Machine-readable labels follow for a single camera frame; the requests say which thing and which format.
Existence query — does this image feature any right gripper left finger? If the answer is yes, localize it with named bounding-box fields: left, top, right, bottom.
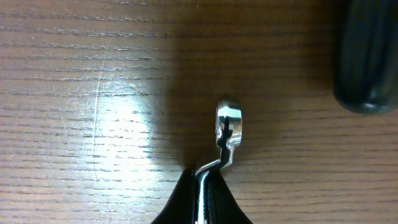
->
left=152, top=169, right=195, bottom=224

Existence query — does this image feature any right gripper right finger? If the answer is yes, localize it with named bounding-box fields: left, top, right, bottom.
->
left=207, top=171, right=252, bottom=224

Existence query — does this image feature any small silver wrench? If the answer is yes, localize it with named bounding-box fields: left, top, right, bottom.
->
left=193, top=100, right=243, bottom=224

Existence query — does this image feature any black and yellow screwdriver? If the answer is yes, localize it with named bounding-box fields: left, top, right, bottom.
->
left=333, top=0, right=397, bottom=114

